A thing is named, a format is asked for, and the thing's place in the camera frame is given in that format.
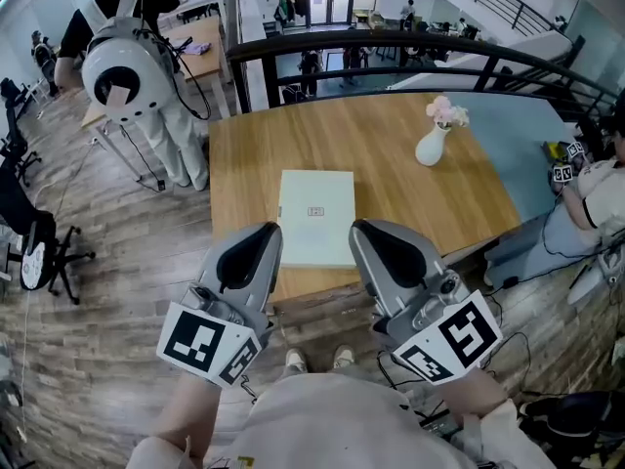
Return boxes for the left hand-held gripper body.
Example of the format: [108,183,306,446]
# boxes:
[155,283,275,390]

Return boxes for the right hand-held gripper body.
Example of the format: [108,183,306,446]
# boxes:
[372,269,504,388]

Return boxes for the pale green box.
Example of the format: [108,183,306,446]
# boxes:
[276,169,357,271]

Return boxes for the person's left forearm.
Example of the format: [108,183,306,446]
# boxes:
[160,373,226,458]

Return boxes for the person's right forearm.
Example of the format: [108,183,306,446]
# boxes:
[437,368,509,422]

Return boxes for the person's left white shoe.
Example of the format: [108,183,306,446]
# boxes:
[284,348,309,374]

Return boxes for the white vase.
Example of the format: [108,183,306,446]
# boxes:
[414,122,451,168]

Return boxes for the wooden table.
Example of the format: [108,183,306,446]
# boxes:
[207,90,582,307]

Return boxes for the light blue table mat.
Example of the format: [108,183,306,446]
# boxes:
[446,91,582,224]

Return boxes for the person's white shirt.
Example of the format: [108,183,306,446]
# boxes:
[125,371,558,469]

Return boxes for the pink flowers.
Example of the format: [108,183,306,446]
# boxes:
[425,95,471,130]

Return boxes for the white patterned round cushion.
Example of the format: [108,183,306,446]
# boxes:
[19,241,48,291]

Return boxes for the black curved railing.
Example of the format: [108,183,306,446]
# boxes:
[227,29,625,131]

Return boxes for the black office chair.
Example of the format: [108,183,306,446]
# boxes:
[0,78,43,188]
[0,168,97,307]

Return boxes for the hanging clothes rack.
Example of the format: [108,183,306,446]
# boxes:
[272,0,312,23]

